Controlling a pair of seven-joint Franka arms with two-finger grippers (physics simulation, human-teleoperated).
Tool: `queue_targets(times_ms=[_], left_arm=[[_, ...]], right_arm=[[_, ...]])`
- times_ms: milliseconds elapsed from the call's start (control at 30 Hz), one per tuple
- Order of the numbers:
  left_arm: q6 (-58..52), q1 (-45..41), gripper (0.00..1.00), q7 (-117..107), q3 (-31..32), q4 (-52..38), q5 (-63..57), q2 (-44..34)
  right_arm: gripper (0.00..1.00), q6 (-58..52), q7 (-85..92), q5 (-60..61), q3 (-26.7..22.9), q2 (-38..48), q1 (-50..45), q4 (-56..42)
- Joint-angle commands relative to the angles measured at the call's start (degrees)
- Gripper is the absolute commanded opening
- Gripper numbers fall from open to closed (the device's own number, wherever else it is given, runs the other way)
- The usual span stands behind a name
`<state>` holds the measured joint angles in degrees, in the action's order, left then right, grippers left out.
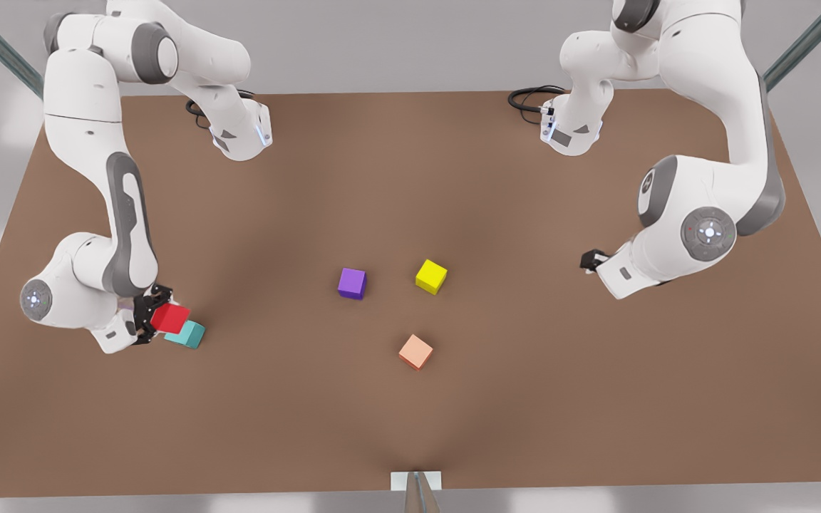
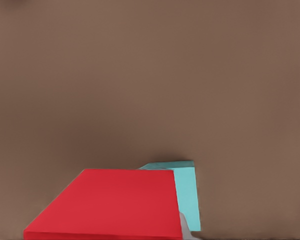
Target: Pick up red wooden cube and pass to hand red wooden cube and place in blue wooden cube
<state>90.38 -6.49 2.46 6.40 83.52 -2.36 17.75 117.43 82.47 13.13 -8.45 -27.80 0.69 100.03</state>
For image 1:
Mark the red wooden cube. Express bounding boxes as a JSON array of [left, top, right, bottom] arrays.
[[150, 303, 191, 335]]

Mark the teal wooden cube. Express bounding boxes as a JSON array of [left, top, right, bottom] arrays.
[[164, 320, 207, 351]]

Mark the yellow wooden cube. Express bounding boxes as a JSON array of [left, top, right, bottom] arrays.
[[415, 259, 448, 296]]

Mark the peach wooden cube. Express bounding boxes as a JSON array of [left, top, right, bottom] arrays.
[[398, 333, 434, 371]]

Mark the purple wooden cube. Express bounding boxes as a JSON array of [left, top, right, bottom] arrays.
[[337, 267, 368, 301]]

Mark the black cable loop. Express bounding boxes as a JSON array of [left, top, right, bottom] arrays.
[[507, 85, 569, 127], [185, 89, 256, 131]]

